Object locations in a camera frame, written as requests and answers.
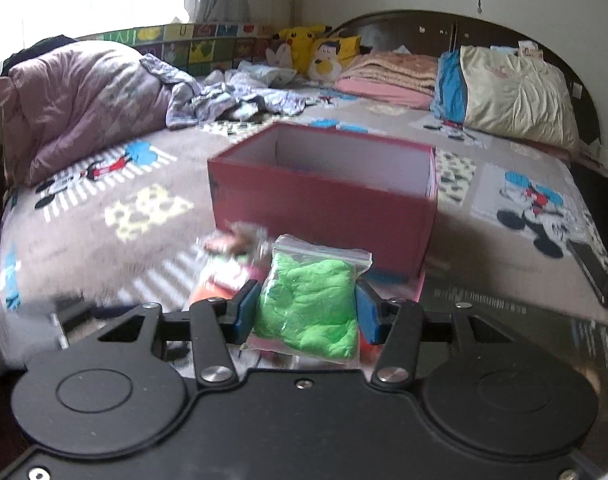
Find lilac quilt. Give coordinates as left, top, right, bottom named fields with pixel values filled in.
left=0, top=39, right=205, bottom=187

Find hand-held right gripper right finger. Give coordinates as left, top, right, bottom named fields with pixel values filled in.
left=356, top=280, right=508, bottom=389

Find black remote control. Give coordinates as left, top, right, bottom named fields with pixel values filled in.
left=568, top=239, right=608, bottom=309

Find green clay bag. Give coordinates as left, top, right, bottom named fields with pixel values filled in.
left=246, top=233, right=373, bottom=364

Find dark cloth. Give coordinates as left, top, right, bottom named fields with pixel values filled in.
left=0, top=34, right=78, bottom=77

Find pink folded blanket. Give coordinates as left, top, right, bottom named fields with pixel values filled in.
left=333, top=51, right=441, bottom=110

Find portrait printed box lid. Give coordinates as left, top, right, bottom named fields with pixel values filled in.
left=361, top=266, right=608, bottom=387

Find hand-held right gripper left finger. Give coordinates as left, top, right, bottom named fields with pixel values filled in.
left=96, top=280, right=261, bottom=389

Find white plush toy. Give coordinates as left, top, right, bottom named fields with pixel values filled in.
left=265, top=42, right=295, bottom=69

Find yellow mouse plush toy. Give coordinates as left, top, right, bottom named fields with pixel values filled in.
left=271, top=24, right=333, bottom=74

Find yellow cartoon cushion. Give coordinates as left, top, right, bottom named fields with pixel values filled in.
left=308, top=35, right=363, bottom=81

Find cream pillow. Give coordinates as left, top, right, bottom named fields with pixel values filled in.
left=458, top=44, right=581, bottom=152

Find red cardboard box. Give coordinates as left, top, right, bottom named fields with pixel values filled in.
left=207, top=122, right=439, bottom=282

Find pile of colourful clay bags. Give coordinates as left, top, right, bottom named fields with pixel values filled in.
left=188, top=221, right=275, bottom=362

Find colourful foam mat panel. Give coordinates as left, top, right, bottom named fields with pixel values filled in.
left=78, top=22, right=285, bottom=77

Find crumpled grey clothes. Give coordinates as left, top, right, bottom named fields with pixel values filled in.
left=166, top=54, right=311, bottom=129

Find dark wooden headboard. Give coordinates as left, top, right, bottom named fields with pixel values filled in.
left=328, top=9, right=603, bottom=162

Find blue pillow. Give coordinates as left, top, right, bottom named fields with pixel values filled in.
left=430, top=51, right=468, bottom=122

